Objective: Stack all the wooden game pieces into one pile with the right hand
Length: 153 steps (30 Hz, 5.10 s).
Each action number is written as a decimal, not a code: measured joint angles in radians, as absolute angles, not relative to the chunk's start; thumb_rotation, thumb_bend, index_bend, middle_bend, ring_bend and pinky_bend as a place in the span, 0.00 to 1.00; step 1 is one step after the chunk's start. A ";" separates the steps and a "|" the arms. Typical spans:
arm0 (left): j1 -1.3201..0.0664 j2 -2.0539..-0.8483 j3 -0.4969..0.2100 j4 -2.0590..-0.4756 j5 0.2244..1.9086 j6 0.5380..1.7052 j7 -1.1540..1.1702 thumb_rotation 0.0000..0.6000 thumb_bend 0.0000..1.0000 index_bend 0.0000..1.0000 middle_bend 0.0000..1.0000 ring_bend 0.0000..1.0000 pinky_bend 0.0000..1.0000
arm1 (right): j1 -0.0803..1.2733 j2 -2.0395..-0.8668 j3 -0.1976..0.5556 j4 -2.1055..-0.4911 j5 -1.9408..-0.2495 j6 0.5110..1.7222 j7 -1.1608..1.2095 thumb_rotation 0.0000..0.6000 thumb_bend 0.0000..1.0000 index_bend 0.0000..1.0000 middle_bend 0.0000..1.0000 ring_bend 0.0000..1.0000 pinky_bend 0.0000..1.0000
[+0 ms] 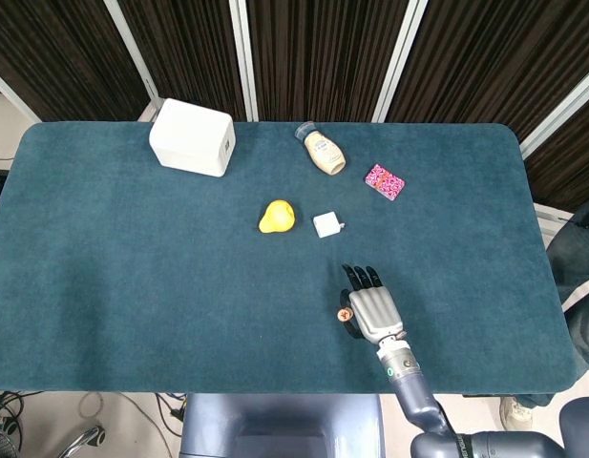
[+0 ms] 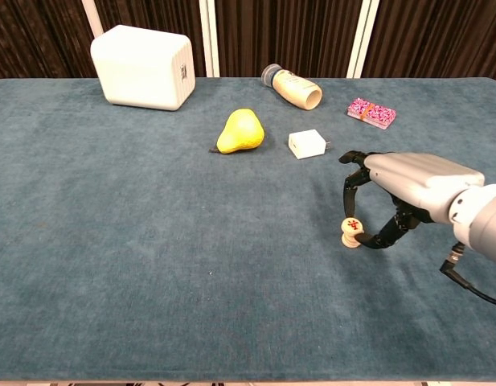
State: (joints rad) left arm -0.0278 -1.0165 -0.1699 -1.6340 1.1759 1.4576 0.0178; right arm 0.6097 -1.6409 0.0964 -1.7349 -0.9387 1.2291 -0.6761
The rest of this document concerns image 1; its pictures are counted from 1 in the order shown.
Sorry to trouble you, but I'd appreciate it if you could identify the black power cable with plug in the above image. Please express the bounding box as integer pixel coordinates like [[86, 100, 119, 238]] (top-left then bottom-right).
[[153, 391, 188, 433]]

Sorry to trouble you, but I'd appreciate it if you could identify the teal velvet tablecloth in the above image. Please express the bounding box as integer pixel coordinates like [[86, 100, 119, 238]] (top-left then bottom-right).
[[0, 121, 579, 397]]

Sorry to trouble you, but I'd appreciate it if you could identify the grey metal frame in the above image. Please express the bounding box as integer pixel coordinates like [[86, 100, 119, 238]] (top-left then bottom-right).
[[534, 202, 577, 239]]

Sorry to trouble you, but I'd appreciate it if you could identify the beige sneaker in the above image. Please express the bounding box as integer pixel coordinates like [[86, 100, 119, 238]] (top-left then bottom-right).
[[498, 395, 535, 430]]

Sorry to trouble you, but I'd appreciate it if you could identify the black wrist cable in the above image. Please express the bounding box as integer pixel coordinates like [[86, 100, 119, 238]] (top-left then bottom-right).
[[436, 403, 460, 438]]

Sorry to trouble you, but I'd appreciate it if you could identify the blue-grey robot torso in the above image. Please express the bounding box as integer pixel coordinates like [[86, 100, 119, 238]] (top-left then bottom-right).
[[179, 393, 386, 458]]

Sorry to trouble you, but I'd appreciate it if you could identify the black printed arm strap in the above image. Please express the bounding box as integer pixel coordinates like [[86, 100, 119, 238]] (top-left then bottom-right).
[[453, 431, 474, 458]]

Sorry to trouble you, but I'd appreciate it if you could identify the white partition frame post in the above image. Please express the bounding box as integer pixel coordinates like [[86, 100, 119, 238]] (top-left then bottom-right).
[[102, 0, 164, 114], [0, 64, 41, 125], [517, 71, 589, 161], [372, 0, 429, 123], [228, 0, 258, 122]]

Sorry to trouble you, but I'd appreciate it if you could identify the person in blue jeans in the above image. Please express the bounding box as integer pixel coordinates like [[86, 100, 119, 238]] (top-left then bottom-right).
[[544, 199, 589, 378]]

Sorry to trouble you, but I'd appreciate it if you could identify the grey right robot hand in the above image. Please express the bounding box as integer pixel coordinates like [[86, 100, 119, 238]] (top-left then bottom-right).
[[339, 263, 407, 343]]

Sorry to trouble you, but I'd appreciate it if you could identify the white rounded plastic box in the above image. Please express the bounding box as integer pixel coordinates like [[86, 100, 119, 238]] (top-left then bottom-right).
[[148, 97, 237, 178]]

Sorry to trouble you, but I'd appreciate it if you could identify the yellow pear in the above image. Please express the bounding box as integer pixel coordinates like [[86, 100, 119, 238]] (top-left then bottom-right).
[[258, 199, 297, 235]]

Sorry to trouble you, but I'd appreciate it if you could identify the dark brown ribbed partition panel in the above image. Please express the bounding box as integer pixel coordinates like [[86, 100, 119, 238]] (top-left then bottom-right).
[[387, 0, 589, 144], [0, 0, 150, 123], [116, 0, 251, 122], [522, 97, 589, 219], [245, 0, 412, 124]]

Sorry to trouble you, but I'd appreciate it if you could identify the black wire mesh fan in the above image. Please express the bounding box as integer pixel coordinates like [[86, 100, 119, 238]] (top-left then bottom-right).
[[0, 427, 21, 458]]

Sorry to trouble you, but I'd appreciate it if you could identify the white cube wall charger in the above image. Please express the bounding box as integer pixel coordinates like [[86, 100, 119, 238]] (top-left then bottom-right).
[[312, 211, 347, 239]]

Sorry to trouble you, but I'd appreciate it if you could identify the black floor cable bundle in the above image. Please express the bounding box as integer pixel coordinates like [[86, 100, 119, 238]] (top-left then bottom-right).
[[0, 389, 45, 435]]

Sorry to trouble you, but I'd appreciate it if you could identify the beige squeeze sauce bottle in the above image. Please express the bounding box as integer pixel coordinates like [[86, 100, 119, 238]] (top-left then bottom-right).
[[294, 121, 347, 177]]

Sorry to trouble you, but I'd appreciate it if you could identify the pink patterned card deck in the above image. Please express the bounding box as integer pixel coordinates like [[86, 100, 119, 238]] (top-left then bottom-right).
[[364, 163, 407, 202]]

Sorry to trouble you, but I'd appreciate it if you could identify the chrome chair leg with caster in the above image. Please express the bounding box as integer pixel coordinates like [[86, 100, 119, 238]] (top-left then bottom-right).
[[59, 423, 107, 458]]

